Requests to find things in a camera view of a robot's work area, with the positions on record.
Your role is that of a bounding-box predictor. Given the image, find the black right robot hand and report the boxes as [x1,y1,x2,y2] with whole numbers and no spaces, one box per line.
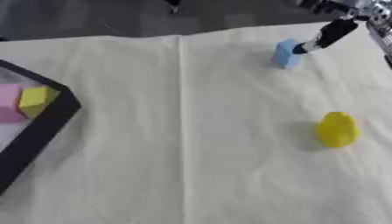
[290,0,361,55]

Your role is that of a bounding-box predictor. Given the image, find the black box with white inside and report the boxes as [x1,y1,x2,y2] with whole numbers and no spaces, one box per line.
[0,59,83,196]

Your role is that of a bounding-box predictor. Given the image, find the light blue foam block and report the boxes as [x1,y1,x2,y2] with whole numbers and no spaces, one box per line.
[269,38,305,70]

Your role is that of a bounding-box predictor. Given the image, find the yellow oval foam block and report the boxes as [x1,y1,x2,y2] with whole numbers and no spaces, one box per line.
[313,111,361,149]

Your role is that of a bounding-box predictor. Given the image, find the yellow angular foam block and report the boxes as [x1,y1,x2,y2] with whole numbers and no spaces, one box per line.
[18,86,61,120]

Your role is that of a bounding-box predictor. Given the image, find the pink foam block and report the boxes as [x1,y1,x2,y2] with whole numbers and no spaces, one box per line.
[0,83,28,124]

